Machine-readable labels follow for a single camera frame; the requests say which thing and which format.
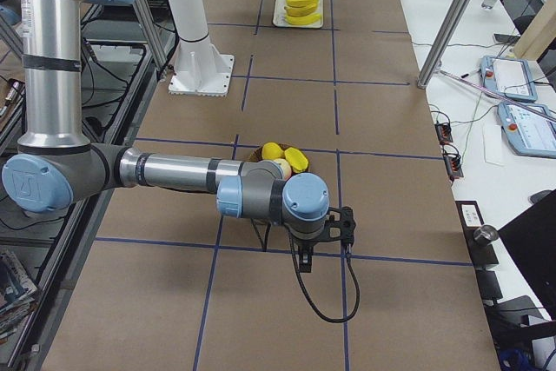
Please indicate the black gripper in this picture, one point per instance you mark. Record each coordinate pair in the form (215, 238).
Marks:
(307, 244)

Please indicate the yellow banana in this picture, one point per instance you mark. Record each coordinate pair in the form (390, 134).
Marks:
(301, 3)
(302, 11)
(313, 20)

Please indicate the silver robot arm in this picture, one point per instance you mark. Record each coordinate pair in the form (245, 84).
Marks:
(57, 165)

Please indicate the woven brown basket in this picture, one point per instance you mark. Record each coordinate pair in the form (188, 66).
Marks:
(255, 156)

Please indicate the pink white apple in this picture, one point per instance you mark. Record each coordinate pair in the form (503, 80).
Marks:
(285, 167)

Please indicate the yellow starfruit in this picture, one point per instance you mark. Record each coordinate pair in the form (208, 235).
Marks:
(297, 160)

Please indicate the yellow pear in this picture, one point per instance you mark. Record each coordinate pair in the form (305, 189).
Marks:
(272, 151)

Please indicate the steel cup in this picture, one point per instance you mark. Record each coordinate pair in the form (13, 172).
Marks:
(485, 235)

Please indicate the white rectangular tray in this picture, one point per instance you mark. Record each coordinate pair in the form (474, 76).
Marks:
(279, 15)

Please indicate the metal rod green tip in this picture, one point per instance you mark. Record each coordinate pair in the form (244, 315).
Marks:
(497, 96)

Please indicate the near blue teach pendant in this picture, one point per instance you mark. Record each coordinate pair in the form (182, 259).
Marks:
(527, 130)

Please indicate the blue teach pendant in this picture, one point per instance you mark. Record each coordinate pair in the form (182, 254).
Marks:
(508, 77)
(527, 130)

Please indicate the far blue teach pendant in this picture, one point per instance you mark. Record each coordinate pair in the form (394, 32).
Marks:
(508, 77)

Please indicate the aluminium frame post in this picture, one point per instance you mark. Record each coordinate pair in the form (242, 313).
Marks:
(444, 35)

